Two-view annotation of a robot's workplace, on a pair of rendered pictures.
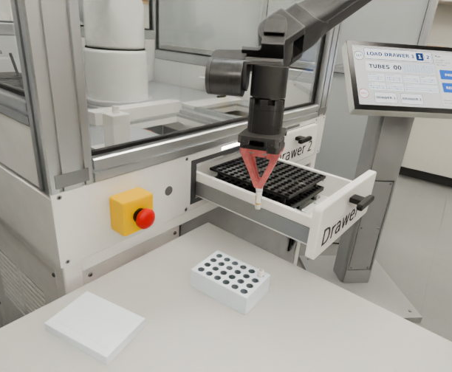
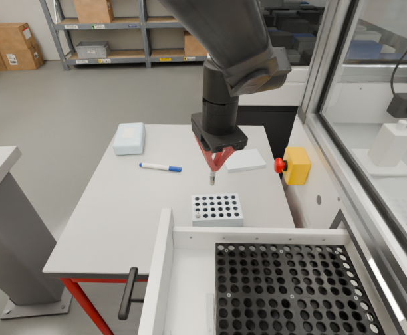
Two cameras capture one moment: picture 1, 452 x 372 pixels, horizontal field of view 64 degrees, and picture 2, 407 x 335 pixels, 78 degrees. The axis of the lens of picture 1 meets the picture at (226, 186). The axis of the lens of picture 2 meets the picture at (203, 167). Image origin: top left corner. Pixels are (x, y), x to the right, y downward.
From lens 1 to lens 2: 0.92 m
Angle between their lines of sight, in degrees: 107
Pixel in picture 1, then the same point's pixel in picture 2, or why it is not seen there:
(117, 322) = (235, 161)
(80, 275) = not seen: hidden behind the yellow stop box
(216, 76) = not seen: hidden behind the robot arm
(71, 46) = (334, 27)
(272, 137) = (197, 115)
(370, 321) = (116, 250)
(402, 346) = (92, 242)
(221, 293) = (210, 198)
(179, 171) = (330, 199)
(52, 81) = (318, 48)
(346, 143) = not seen: outside the picture
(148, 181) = (315, 169)
